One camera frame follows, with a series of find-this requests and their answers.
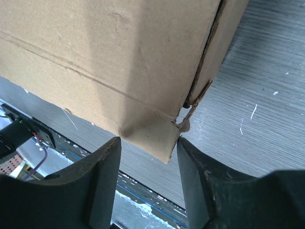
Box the brown cardboard box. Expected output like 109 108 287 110
0 0 248 163

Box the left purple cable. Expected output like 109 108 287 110
23 139 49 181

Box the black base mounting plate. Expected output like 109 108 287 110
0 104 56 149

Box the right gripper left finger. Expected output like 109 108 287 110
0 137 122 229

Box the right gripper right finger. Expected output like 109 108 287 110
177 137 305 229

